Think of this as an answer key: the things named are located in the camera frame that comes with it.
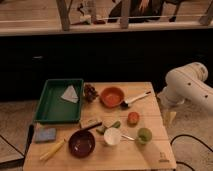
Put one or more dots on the green plastic tray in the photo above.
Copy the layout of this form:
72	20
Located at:
53	109

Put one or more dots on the orange bowl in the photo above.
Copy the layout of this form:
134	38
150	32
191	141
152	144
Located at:
112	97

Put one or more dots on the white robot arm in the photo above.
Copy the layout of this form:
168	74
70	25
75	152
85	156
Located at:
185	83

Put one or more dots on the green vegetable piece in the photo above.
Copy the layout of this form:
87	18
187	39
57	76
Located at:
103	128

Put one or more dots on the wooden block eraser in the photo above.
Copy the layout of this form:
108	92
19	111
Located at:
90	123

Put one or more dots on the green cup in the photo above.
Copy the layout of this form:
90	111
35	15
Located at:
144	135

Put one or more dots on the brown grape bunch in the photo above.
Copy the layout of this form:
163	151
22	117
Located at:
90	93

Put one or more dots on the blue sponge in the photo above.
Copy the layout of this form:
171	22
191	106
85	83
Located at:
45	135

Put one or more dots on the grey folded cloth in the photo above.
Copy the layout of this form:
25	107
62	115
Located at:
70	94

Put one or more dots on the purple bowl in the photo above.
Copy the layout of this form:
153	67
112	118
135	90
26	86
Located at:
81	144

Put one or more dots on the white measuring cup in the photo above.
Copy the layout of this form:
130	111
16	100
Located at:
112	136

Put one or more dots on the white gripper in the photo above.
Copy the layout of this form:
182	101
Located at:
169	99

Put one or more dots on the yellow banana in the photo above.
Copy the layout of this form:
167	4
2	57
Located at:
52	150

